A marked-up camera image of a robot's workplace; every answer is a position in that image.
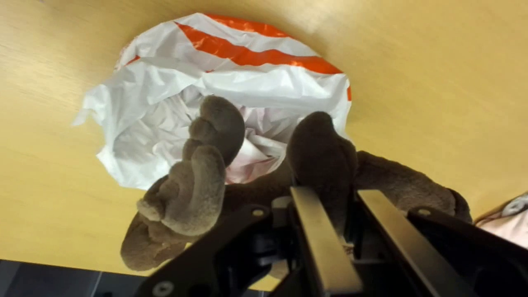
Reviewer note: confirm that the brown plush toy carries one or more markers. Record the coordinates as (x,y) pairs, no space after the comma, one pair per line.
(195,197)

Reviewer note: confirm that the peach and grey cloth pile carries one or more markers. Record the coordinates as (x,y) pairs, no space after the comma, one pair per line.
(509,222)

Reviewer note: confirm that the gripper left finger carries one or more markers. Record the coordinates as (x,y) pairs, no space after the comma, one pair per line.
(334,272)

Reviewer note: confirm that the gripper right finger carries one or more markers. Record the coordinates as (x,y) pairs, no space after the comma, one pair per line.
(413,252)

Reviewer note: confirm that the white orange carrier bag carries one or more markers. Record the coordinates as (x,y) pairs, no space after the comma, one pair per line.
(166,74)

